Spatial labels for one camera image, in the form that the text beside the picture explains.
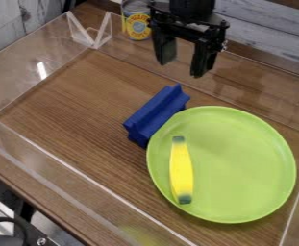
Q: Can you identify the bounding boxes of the yellow labelled tin can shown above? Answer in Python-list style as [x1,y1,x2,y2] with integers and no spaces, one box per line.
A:
[120,0,150,40]

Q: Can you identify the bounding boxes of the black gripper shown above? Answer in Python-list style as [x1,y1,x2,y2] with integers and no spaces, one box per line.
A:
[148,0,230,78]

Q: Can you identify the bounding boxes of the blue plastic block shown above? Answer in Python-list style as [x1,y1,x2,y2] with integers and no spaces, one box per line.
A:
[123,84,190,148]

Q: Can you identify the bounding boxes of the yellow toy banana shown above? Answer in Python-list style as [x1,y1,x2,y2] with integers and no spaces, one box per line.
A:
[170,135,194,205]

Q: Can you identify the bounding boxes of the green plastic plate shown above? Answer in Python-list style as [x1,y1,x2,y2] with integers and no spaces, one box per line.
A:
[147,106,296,224]

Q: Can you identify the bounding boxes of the black cable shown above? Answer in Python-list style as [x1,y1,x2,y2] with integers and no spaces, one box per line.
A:
[0,216,32,246]

